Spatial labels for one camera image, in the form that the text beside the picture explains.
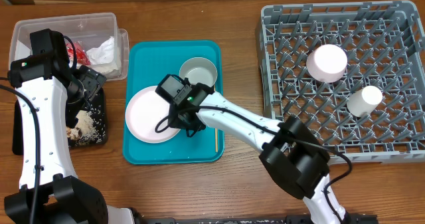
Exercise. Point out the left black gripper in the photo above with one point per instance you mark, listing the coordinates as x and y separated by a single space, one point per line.
93 80

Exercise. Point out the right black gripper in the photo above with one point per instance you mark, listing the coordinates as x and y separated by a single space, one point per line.
191 128

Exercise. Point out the red snack wrapper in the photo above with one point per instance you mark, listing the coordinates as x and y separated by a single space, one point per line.
81 56

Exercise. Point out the white napkin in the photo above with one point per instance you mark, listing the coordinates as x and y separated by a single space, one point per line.
103 58

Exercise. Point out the large white plate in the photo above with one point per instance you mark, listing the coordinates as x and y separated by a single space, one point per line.
144 111

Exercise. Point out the grey shallow bowl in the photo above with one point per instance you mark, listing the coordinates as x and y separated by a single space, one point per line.
199 70

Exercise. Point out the brown food scrap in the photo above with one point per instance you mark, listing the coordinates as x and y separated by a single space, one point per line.
74 133

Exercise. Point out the small white plate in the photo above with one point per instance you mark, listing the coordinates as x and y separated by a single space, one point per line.
327 63

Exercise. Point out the grey dishwasher rack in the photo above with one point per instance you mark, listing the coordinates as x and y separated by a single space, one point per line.
384 44

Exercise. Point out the white paper cup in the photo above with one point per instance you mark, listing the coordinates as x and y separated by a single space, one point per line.
364 101

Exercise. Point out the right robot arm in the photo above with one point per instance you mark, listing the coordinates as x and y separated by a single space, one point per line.
290 153

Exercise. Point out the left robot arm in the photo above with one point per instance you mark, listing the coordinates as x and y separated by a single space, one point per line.
51 90

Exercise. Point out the wooden chopstick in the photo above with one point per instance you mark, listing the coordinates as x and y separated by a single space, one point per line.
216 133

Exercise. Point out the clear plastic storage bin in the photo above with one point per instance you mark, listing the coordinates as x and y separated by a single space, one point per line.
91 29

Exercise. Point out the spilled rice pile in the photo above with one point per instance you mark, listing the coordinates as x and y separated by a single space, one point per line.
93 126

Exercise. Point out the black rectangular tray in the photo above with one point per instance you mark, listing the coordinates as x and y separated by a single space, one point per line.
17 147

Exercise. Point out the teal serving tray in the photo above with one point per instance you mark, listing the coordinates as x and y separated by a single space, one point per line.
149 62

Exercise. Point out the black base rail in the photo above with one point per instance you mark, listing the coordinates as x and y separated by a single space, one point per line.
290 219

